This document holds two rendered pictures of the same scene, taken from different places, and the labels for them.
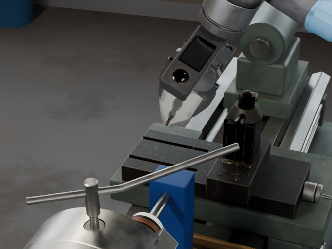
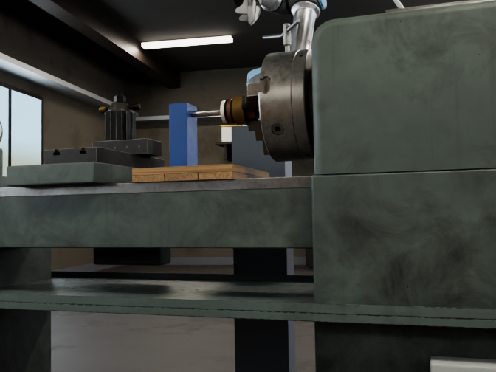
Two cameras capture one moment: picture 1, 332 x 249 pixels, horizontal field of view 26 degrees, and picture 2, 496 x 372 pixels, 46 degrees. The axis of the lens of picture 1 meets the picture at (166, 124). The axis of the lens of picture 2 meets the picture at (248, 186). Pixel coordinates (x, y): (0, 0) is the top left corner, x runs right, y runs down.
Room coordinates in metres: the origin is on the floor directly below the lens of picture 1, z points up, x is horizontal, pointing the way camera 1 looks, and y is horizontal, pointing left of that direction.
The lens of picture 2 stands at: (1.10, 1.77, 0.77)
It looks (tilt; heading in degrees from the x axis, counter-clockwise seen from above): 3 degrees up; 267
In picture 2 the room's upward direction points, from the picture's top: 1 degrees counter-clockwise
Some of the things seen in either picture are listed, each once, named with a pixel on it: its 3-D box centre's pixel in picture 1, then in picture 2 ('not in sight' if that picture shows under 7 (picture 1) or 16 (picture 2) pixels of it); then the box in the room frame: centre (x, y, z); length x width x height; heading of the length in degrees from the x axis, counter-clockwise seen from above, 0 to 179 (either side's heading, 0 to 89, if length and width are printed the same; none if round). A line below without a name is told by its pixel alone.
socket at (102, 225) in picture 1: (95, 232); not in sight; (0.89, 0.11, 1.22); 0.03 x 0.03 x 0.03
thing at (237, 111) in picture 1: (246, 110); (119, 108); (1.42, -0.18, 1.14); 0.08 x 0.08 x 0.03
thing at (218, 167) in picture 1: (239, 166); (127, 148); (1.40, -0.17, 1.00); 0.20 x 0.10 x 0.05; 159
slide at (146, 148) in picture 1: (216, 171); (109, 162); (1.45, -0.12, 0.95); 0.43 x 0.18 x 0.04; 69
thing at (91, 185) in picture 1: (93, 211); (287, 43); (0.89, 0.11, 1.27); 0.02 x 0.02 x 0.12
